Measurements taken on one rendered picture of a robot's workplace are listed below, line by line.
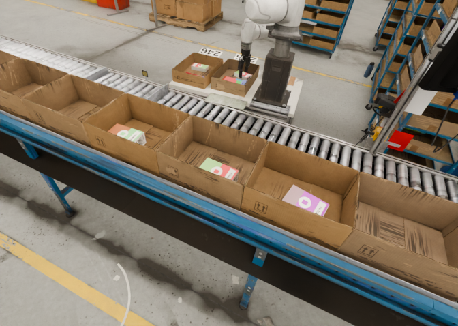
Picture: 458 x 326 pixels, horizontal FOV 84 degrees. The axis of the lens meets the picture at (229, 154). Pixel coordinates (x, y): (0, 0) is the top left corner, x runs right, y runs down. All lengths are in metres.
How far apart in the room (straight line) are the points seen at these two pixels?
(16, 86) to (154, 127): 0.94
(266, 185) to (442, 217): 0.69
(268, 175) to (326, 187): 0.26
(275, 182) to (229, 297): 0.93
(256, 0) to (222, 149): 0.83
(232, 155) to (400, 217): 0.78
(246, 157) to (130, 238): 1.17
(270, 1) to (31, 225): 2.22
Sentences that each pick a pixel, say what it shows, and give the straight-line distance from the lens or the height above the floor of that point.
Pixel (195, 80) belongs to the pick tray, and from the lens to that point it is 2.06.
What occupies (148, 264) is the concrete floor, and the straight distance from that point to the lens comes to 1.97.
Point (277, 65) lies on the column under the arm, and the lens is 1.86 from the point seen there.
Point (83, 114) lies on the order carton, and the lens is 1.67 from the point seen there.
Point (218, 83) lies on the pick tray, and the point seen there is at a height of 0.81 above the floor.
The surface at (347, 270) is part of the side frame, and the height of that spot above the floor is 0.91.
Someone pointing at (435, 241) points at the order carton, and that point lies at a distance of 1.34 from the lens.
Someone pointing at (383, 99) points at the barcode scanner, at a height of 1.08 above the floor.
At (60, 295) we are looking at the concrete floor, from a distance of 2.07.
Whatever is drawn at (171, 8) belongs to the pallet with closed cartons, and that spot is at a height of 0.28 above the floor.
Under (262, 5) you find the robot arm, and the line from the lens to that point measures 1.61.
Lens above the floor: 1.78
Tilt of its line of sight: 44 degrees down
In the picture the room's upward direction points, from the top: 5 degrees clockwise
